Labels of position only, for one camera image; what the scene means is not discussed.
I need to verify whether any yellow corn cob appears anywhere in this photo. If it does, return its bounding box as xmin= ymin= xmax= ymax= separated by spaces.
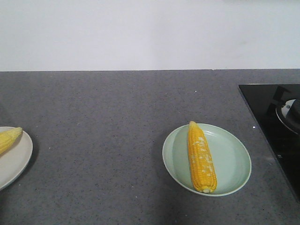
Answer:
xmin=0 ymin=127 xmax=23 ymax=155
xmin=187 ymin=121 xmax=218 ymax=194

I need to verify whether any black gas stove top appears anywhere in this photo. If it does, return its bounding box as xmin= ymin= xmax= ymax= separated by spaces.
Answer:
xmin=239 ymin=83 xmax=300 ymax=200

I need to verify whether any black stove burner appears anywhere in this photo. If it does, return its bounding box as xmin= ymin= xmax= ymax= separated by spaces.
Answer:
xmin=266 ymin=86 xmax=300 ymax=135

